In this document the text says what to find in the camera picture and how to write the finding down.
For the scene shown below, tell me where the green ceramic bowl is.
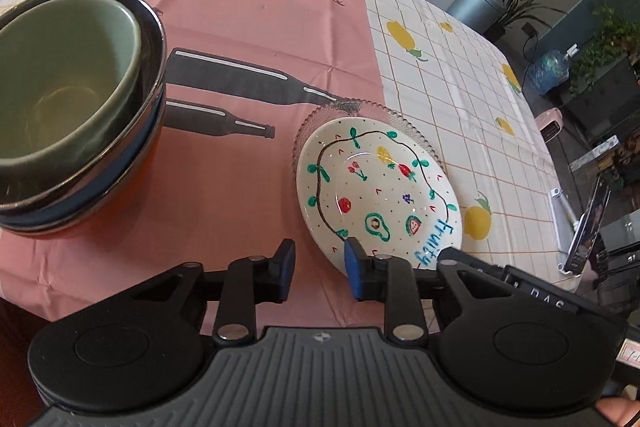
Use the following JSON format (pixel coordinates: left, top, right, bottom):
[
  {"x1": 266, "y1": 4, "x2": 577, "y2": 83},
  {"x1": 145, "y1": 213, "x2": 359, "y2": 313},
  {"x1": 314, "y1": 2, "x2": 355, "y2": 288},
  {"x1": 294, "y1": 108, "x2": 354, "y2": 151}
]
[{"x1": 0, "y1": 0, "x2": 142, "y2": 180}]

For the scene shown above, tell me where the orange steel bowl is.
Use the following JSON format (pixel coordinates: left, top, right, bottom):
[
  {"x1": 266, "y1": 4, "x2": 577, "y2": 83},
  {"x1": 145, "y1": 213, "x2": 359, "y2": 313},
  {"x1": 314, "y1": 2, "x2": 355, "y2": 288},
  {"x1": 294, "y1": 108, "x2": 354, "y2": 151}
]
[{"x1": 0, "y1": 97, "x2": 163, "y2": 239}]

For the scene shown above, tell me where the grey round trash can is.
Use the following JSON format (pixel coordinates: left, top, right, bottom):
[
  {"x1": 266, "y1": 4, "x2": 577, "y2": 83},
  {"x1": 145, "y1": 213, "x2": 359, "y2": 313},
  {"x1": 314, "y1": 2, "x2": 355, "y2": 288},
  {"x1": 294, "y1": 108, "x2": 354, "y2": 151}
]
[{"x1": 445, "y1": 0, "x2": 508, "y2": 35}]

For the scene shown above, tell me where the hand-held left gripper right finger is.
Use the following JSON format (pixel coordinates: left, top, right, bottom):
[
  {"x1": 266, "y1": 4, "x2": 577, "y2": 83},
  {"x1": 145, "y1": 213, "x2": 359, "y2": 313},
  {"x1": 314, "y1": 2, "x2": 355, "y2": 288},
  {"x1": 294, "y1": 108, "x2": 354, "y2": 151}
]
[{"x1": 344, "y1": 237, "x2": 501, "y2": 343}]

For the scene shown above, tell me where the blue steel bowl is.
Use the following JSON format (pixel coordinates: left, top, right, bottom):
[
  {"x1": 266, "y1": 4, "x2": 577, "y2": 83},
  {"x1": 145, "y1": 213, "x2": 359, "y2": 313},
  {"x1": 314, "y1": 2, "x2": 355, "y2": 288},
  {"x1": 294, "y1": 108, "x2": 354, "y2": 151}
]
[{"x1": 0, "y1": 0, "x2": 167, "y2": 228}]

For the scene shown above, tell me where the grey flat board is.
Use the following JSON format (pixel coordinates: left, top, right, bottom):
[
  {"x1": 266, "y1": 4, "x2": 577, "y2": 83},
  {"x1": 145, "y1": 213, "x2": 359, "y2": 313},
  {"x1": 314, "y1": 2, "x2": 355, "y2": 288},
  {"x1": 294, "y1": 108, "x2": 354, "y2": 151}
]
[{"x1": 570, "y1": 134, "x2": 621, "y2": 170}]

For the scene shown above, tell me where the blue water bottle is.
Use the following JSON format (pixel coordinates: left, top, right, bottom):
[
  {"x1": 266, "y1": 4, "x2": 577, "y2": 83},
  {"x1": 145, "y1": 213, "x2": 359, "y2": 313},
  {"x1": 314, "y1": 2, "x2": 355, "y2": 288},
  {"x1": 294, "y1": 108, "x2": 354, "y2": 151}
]
[{"x1": 527, "y1": 48, "x2": 573, "y2": 95}]

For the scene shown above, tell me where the metal folding stand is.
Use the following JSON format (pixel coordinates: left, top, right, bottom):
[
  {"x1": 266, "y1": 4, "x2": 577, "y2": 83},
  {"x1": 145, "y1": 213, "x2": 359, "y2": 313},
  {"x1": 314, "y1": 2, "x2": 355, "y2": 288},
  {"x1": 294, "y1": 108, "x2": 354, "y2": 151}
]
[{"x1": 549, "y1": 177, "x2": 612, "y2": 275}]

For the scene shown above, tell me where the leafy green plant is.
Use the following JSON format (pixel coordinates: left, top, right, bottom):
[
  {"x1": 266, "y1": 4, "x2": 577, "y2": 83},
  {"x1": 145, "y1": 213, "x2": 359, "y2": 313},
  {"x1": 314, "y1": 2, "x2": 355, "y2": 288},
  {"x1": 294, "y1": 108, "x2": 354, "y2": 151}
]
[{"x1": 570, "y1": 7, "x2": 640, "y2": 92}]

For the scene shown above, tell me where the person's right hand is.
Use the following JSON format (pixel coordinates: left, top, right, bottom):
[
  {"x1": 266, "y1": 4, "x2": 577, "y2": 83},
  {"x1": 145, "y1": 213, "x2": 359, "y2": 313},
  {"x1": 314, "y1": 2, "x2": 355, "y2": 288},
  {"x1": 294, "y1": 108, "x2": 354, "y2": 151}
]
[{"x1": 596, "y1": 398, "x2": 640, "y2": 426}]

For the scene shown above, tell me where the fruit painted white plate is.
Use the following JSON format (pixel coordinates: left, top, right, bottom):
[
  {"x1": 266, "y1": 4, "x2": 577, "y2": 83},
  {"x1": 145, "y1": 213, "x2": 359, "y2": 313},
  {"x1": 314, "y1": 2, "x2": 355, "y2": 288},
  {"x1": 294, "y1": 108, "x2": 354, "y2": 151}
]
[{"x1": 296, "y1": 117, "x2": 463, "y2": 280}]

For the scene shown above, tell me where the pink small heater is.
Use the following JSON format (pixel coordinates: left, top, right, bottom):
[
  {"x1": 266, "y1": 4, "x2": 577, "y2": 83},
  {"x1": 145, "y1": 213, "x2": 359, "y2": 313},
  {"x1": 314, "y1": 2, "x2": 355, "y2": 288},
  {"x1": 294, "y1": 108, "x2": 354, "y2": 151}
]
[{"x1": 534, "y1": 107, "x2": 566, "y2": 142}]

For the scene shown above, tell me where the clear glass plate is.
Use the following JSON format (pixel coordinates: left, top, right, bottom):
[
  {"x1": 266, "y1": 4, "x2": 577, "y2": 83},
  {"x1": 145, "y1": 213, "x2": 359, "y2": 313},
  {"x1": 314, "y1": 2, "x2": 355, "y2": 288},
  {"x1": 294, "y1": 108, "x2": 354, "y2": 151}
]
[{"x1": 292, "y1": 97, "x2": 446, "y2": 188}]

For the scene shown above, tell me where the lemon print checked tablecloth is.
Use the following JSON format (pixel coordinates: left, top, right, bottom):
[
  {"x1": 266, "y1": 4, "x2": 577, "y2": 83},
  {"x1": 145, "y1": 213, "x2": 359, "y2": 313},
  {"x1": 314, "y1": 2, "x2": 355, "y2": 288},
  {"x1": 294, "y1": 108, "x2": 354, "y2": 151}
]
[{"x1": 0, "y1": 0, "x2": 576, "y2": 328}]

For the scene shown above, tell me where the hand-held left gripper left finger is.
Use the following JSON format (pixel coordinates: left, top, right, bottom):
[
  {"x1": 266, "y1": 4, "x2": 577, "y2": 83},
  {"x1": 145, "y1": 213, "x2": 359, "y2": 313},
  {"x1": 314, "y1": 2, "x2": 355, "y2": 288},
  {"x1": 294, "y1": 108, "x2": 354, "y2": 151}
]
[{"x1": 132, "y1": 238, "x2": 297, "y2": 342}]

